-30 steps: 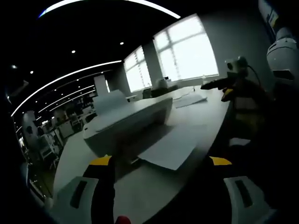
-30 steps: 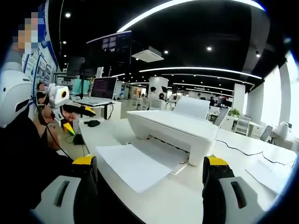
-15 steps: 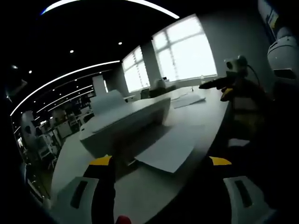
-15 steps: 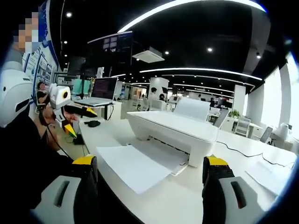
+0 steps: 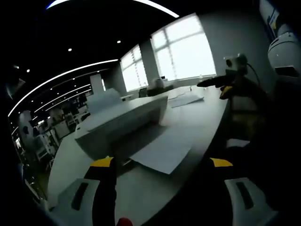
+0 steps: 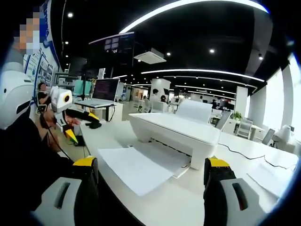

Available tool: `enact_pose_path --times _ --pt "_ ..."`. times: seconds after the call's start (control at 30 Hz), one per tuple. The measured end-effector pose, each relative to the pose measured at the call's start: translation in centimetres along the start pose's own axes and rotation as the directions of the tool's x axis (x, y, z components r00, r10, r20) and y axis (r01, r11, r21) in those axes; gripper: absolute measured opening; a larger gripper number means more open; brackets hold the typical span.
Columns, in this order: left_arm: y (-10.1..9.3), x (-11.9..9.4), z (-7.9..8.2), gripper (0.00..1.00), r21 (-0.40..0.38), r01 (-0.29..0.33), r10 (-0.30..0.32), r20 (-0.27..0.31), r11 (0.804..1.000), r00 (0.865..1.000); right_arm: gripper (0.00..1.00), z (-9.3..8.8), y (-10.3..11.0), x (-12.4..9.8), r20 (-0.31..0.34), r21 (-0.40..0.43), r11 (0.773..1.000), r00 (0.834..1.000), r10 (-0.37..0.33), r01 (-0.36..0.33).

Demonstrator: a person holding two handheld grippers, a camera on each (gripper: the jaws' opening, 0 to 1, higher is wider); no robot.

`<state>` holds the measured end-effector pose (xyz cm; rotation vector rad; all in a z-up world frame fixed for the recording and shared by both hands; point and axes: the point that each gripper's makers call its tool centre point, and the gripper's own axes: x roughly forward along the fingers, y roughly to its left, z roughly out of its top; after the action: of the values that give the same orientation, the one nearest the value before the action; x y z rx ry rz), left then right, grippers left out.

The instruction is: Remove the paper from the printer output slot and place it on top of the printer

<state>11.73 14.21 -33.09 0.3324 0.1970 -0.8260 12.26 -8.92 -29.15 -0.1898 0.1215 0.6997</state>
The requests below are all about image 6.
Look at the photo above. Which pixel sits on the blue white wall poster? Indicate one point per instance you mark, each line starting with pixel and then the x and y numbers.
pixel 41 66

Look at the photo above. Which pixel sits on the grey office chair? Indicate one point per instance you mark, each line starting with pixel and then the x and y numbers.
pixel 244 129
pixel 268 136

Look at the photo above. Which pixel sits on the person's left hand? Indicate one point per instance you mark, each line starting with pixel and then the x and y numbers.
pixel 49 120

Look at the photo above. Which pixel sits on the white worn chest device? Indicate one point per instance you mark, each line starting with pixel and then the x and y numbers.
pixel 14 96

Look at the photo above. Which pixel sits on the open silver laptop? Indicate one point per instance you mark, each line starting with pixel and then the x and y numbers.
pixel 103 93

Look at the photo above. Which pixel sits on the white printer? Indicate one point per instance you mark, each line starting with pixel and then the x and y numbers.
pixel 174 134

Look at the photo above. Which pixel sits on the white paper stack in feeder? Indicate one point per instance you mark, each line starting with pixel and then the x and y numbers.
pixel 194 109

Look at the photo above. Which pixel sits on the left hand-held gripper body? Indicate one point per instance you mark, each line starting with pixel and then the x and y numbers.
pixel 60 101

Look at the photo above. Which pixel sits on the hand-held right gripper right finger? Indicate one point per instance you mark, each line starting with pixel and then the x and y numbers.
pixel 218 193

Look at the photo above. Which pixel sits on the small black object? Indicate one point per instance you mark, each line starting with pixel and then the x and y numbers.
pixel 93 125

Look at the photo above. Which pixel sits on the ceiling air conditioner unit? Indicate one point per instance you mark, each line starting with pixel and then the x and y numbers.
pixel 150 56

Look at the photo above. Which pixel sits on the green potted plant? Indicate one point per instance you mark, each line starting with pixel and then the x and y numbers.
pixel 237 115

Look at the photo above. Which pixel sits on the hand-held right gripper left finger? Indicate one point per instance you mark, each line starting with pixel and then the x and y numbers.
pixel 87 188

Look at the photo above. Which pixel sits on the hanging dark screen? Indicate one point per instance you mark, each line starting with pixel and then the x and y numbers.
pixel 120 43

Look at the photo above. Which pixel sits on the laptop stand table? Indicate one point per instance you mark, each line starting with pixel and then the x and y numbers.
pixel 108 113

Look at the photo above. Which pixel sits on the white paper sheet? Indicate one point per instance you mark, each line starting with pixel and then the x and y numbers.
pixel 138 169
pixel 270 177

